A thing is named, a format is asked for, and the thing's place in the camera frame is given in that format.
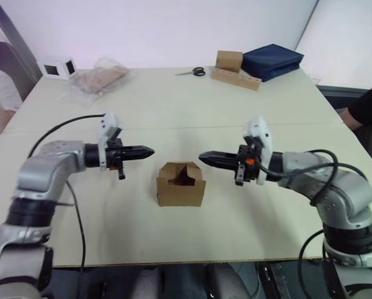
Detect grey door frame post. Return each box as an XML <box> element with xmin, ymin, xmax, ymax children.
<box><xmin>0</xmin><ymin>0</ymin><xmax>44</xmax><ymax>102</ymax></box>

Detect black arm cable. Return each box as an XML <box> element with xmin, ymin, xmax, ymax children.
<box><xmin>27</xmin><ymin>113</ymin><xmax>107</xmax><ymax>272</ymax></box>
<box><xmin>256</xmin><ymin>149</ymin><xmax>349</xmax><ymax>299</ymax></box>

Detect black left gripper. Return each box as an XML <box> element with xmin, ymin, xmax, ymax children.
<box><xmin>105</xmin><ymin>138</ymin><xmax>156</xmax><ymax>181</ymax></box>

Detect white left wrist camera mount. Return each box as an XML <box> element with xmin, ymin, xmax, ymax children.
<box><xmin>97</xmin><ymin>112</ymin><xmax>126</xmax><ymax>172</ymax></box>

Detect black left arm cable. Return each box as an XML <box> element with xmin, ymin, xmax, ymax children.
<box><xmin>27</xmin><ymin>113</ymin><xmax>107</xmax><ymax>272</ymax></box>

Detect small open cardboard box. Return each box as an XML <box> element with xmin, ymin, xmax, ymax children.
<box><xmin>156</xmin><ymin>161</ymin><xmax>207</xmax><ymax>207</ymax></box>

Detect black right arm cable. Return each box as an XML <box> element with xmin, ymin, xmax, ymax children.
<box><xmin>256</xmin><ymin>149</ymin><xmax>349</xmax><ymax>299</ymax></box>

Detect white cube with black squares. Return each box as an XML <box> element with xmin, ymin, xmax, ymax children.
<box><xmin>36</xmin><ymin>55</ymin><xmax>79</xmax><ymax>81</ymax></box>

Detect person in black sleeve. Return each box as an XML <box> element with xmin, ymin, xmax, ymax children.
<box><xmin>341</xmin><ymin>77</ymin><xmax>372</xmax><ymax>132</ymax></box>

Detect navy blue folded fabric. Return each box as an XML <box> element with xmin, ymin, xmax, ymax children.
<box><xmin>241</xmin><ymin>44</ymin><xmax>305</xmax><ymax>83</ymax></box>

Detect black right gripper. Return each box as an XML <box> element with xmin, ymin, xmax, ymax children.
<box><xmin>198</xmin><ymin>136</ymin><xmax>262</xmax><ymax>187</ymax></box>

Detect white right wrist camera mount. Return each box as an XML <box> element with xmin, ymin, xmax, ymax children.
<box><xmin>242</xmin><ymin>115</ymin><xmax>274</xmax><ymax>186</ymax></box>

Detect closed brown cardboard box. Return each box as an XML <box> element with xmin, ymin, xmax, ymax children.
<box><xmin>216</xmin><ymin>50</ymin><xmax>244</xmax><ymax>74</ymax></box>

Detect clear bag of flat cardboard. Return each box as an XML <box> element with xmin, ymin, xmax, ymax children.
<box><xmin>67</xmin><ymin>56</ymin><xmax>131</xmax><ymax>107</ymax></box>

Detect wooden block with holes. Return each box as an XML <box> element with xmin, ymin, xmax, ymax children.
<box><xmin>211</xmin><ymin>67</ymin><xmax>262</xmax><ymax>92</ymax></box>

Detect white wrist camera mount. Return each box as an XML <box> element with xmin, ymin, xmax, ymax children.
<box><xmin>97</xmin><ymin>112</ymin><xmax>126</xmax><ymax>172</ymax></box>
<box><xmin>242</xmin><ymin>115</ymin><xmax>274</xmax><ymax>186</ymax></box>

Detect black handled scissors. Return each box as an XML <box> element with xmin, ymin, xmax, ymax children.
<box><xmin>174</xmin><ymin>66</ymin><xmax>206</xmax><ymax>77</ymax></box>

